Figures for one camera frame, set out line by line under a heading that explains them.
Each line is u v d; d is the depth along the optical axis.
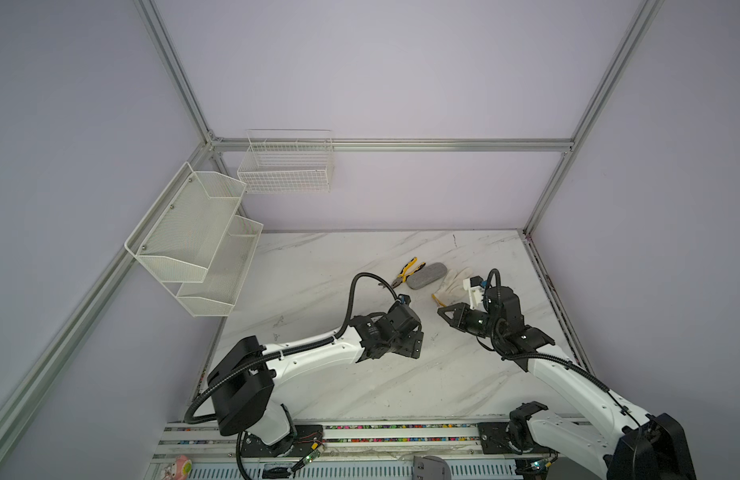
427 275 1.04
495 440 0.73
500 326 0.62
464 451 0.73
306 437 0.73
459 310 0.70
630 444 0.39
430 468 0.69
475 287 0.74
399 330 0.61
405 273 1.07
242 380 0.42
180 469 0.67
